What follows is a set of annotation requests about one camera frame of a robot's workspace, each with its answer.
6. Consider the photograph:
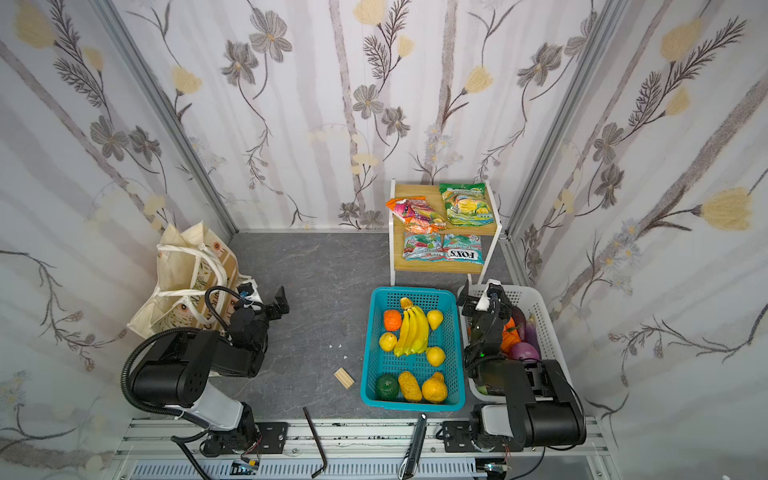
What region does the white plastic basket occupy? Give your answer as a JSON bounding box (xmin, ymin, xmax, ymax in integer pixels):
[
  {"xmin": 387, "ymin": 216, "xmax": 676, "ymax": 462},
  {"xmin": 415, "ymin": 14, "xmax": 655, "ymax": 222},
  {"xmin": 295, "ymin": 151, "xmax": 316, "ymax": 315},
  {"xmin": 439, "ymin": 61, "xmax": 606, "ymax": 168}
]
[{"xmin": 456, "ymin": 283, "xmax": 573, "ymax": 403}]

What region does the yellow gourd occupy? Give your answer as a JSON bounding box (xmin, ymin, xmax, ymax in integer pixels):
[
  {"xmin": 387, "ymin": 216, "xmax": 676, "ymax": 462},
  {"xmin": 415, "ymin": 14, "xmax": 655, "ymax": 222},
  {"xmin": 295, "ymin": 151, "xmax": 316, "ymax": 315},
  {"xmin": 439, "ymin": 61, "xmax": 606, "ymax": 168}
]
[{"xmin": 421, "ymin": 372, "xmax": 448, "ymax": 404}]

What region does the white wooden two-tier shelf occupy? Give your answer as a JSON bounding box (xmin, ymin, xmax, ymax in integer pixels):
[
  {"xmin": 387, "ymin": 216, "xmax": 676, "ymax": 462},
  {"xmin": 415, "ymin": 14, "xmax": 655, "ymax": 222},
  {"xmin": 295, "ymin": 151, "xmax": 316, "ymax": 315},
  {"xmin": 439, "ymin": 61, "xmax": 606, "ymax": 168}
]
[{"xmin": 388, "ymin": 178, "xmax": 502, "ymax": 286}]

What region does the green snack bag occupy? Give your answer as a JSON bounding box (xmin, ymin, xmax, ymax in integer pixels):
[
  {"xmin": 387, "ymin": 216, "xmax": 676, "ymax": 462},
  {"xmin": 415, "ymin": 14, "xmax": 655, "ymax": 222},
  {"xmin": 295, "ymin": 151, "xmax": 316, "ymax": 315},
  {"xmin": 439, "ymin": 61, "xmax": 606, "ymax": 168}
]
[{"xmin": 439, "ymin": 183, "xmax": 494, "ymax": 227}]

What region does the cream canvas grocery bag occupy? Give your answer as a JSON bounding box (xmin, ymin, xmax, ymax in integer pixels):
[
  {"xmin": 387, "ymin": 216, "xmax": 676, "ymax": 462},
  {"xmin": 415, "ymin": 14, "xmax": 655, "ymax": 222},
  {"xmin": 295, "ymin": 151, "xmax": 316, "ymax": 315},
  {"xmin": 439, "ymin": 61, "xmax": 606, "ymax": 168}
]
[{"xmin": 128, "ymin": 222, "xmax": 257, "ymax": 338}]

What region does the Fox's candy bag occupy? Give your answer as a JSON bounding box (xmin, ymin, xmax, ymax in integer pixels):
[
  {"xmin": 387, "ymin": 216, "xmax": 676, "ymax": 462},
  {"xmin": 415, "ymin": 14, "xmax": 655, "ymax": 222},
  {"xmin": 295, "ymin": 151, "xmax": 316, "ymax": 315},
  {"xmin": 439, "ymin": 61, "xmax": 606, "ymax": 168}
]
[{"xmin": 403, "ymin": 233, "xmax": 483, "ymax": 265}]

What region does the black metal cylinder tool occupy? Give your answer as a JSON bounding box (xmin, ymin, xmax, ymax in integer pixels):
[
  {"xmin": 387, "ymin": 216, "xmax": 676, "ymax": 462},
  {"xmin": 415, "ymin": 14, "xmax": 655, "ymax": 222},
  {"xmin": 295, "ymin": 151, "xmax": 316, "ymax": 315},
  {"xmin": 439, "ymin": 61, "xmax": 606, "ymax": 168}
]
[{"xmin": 397, "ymin": 413, "xmax": 428, "ymax": 480}]

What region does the teal plastic basket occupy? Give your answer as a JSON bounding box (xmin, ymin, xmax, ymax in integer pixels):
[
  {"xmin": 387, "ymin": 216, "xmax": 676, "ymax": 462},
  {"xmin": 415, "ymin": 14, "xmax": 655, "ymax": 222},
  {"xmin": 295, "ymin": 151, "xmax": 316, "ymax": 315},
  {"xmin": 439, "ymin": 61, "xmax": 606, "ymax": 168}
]
[{"xmin": 360, "ymin": 286, "xmax": 466, "ymax": 412}]

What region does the green bell pepper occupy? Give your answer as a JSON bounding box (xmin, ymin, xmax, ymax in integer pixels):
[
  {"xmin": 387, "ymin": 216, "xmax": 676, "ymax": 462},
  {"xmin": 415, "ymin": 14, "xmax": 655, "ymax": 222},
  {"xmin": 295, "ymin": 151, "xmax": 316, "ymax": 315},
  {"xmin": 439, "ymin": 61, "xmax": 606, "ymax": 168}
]
[{"xmin": 374, "ymin": 373, "xmax": 400, "ymax": 401}]

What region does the orange pink snack bag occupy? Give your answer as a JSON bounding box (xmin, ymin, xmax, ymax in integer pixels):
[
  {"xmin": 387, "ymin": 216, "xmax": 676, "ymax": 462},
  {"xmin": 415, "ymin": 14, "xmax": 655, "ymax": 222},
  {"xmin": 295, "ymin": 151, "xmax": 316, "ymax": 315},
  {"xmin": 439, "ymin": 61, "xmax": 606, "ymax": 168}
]
[{"xmin": 386, "ymin": 196, "xmax": 446, "ymax": 234}]

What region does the orange carrot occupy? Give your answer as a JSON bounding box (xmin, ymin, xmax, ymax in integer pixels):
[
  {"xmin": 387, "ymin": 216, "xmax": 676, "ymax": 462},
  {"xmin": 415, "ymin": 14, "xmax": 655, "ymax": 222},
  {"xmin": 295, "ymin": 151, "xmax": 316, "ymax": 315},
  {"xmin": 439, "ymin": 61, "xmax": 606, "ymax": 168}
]
[{"xmin": 500, "ymin": 318, "xmax": 521, "ymax": 355}]

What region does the yellow lemon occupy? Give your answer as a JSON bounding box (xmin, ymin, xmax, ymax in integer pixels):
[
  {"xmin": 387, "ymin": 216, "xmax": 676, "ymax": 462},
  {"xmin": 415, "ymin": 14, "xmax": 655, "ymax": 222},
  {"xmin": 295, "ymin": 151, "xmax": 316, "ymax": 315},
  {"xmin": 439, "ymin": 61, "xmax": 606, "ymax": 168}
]
[
  {"xmin": 427, "ymin": 310, "xmax": 444, "ymax": 331},
  {"xmin": 425, "ymin": 347, "xmax": 446, "ymax": 368},
  {"xmin": 378, "ymin": 331, "xmax": 398, "ymax": 352}
]

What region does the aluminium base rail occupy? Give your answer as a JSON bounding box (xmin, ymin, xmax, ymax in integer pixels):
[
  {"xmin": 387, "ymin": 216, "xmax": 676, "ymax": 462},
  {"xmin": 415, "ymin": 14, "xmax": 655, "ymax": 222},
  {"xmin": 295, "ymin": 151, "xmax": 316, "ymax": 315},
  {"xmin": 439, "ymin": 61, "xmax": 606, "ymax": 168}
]
[{"xmin": 102, "ymin": 418, "xmax": 620, "ymax": 479}]

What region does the purple onion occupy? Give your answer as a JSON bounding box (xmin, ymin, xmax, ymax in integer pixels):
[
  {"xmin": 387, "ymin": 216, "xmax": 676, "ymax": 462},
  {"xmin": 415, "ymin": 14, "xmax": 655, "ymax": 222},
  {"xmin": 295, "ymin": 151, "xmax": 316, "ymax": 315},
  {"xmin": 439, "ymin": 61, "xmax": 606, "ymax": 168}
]
[{"xmin": 508, "ymin": 341, "xmax": 540, "ymax": 361}]

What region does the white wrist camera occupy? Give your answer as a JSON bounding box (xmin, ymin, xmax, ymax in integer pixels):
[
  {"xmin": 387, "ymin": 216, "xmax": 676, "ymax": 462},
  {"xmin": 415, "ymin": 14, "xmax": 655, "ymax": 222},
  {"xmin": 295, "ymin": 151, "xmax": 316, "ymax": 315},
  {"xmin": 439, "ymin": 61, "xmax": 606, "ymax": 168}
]
[
  {"xmin": 475, "ymin": 291, "xmax": 490, "ymax": 312},
  {"xmin": 237, "ymin": 279, "xmax": 262, "ymax": 303}
]

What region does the yellow corn cob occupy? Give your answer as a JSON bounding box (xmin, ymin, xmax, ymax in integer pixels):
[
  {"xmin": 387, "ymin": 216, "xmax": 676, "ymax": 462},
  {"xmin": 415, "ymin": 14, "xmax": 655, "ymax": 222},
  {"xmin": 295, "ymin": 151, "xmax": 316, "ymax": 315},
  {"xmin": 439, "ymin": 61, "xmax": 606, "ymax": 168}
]
[{"xmin": 398, "ymin": 371, "xmax": 423, "ymax": 403}]

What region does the orange tangerine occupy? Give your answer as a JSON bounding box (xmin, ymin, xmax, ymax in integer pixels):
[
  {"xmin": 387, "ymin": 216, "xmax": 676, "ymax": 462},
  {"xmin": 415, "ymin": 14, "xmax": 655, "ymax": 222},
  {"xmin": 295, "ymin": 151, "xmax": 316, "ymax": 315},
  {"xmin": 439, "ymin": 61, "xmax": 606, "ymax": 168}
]
[{"xmin": 383, "ymin": 309, "xmax": 402, "ymax": 332}]

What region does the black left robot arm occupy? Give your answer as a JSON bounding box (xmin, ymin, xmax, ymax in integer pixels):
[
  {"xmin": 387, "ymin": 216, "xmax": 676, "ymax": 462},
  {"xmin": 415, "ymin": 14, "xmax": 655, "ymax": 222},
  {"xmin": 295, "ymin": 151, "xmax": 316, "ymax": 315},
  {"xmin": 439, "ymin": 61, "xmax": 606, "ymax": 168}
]
[{"xmin": 120, "ymin": 285, "xmax": 290, "ymax": 459}]

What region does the purple eggplant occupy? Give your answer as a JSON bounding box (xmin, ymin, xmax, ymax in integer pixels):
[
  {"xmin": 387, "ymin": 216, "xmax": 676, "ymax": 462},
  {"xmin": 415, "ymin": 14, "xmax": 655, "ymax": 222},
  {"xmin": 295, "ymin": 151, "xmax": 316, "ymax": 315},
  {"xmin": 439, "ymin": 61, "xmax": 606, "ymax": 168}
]
[{"xmin": 507, "ymin": 306, "xmax": 541, "ymax": 353}]

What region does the yellow banana bunch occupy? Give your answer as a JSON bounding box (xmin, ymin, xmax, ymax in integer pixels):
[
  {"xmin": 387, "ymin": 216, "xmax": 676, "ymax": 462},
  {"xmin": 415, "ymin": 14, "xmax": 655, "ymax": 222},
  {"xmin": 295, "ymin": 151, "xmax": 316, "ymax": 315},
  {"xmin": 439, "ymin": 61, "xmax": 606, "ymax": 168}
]
[{"xmin": 393, "ymin": 297, "xmax": 430, "ymax": 357}]

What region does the small wooden block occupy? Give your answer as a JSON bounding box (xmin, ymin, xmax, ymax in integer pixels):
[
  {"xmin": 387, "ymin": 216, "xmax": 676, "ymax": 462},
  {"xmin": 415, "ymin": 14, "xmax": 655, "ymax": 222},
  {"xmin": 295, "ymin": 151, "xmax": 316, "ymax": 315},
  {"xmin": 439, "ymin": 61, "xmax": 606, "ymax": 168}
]
[{"xmin": 334, "ymin": 367, "xmax": 355, "ymax": 389}]

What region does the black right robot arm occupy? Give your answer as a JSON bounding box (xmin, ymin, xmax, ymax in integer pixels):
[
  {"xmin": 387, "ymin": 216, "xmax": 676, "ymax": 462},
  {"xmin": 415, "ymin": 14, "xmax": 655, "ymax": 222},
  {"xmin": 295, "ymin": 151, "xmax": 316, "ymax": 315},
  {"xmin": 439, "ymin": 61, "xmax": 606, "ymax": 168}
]
[{"xmin": 437, "ymin": 281, "xmax": 587, "ymax": 453}]

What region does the black hex key on rail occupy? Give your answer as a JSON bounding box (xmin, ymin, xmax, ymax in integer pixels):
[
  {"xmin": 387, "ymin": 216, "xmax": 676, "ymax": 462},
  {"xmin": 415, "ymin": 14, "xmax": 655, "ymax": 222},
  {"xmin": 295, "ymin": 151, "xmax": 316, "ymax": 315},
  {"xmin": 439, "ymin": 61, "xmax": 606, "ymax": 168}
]
[{"xmin": 302, "ymin": 406, "xmax": 329, "ymax": 479}]

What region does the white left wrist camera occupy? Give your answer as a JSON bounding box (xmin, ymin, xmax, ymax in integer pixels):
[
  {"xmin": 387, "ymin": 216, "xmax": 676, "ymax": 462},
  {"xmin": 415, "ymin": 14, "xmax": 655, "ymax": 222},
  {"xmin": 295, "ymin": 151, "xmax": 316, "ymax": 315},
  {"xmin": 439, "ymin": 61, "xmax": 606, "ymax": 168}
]
[{"xmin": 237, "ymin": 279, "xmax": 262, "ymax": 303}]

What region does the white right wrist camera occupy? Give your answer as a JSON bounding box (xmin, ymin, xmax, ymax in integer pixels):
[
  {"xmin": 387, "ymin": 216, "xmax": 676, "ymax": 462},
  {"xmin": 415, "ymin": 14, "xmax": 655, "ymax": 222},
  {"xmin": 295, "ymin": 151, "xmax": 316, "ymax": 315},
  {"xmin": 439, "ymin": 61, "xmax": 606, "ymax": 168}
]
[{"xmin": 475, "ymin": 291, "xmax": 490, "ymax": 312}]

